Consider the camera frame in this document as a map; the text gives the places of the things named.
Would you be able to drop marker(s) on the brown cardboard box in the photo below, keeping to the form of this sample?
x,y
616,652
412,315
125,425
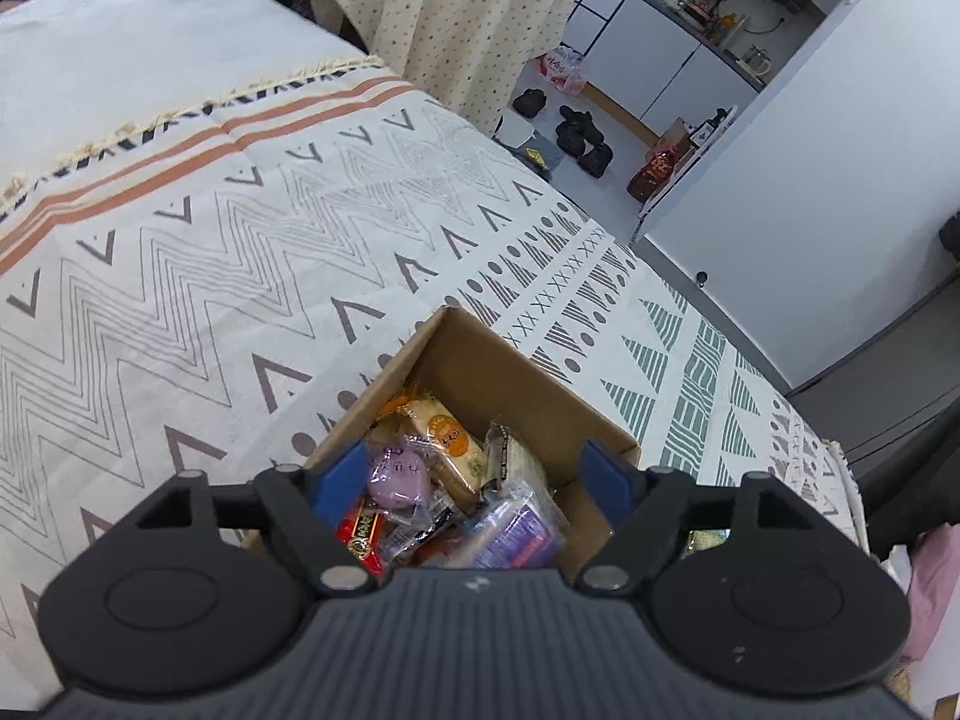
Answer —
x,y
487,367

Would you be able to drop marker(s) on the purple mochi packet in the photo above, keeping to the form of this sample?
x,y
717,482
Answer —
x,y
401,476

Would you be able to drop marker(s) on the orange rice cracker packet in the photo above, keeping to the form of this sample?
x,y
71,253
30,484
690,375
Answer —
x,y
446,435

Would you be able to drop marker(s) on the white refrigerator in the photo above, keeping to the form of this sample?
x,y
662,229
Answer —
x,y
810,165

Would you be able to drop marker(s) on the pink cloth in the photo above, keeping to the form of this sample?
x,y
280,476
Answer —
x,y
934,600

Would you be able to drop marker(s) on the glass pitcher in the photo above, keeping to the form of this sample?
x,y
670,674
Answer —
x,y
756,60

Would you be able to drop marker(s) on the pink plastic bag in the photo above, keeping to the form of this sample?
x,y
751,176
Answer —
x,y
564,67

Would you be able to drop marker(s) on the white bed sheet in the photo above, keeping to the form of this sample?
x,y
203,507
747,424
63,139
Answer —
x,y
135,52

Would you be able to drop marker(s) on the black shoe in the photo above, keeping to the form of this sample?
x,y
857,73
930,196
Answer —
x,y
577,131
595,159
530,101

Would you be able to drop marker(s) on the dotted cream cloth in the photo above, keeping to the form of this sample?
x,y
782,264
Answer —
x,y
442,7

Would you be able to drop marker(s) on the grey kitchen cabinet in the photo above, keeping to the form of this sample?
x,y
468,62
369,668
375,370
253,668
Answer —
x,y
660,52

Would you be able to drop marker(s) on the long purple cake packet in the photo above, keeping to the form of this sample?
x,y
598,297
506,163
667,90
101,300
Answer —
x,y
517,532

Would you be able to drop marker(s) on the dark chair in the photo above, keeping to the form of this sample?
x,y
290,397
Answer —
x,y
892,420

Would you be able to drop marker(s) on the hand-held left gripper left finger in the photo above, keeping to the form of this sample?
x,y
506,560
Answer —
x,y
341,476

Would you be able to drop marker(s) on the printed blanket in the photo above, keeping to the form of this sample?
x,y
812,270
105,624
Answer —
x,y
225,277

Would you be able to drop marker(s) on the small red snack packet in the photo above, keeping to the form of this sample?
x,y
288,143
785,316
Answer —
x,y
364,536

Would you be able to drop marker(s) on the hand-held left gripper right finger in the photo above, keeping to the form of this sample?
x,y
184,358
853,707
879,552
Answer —
x,y
604,476

